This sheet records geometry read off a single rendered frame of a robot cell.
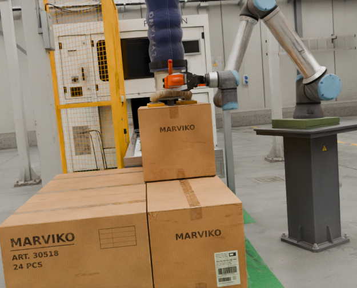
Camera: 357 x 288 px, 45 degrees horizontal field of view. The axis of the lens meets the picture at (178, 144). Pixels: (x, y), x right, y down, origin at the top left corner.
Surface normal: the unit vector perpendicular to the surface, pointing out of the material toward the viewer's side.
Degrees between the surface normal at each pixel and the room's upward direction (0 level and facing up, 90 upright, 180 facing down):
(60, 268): 90
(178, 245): 90
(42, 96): 90
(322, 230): 90
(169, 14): 75
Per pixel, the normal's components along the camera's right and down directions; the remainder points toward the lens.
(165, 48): -0.17, -0.13
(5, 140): 0.17, 0.10
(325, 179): 0.49, 0.06
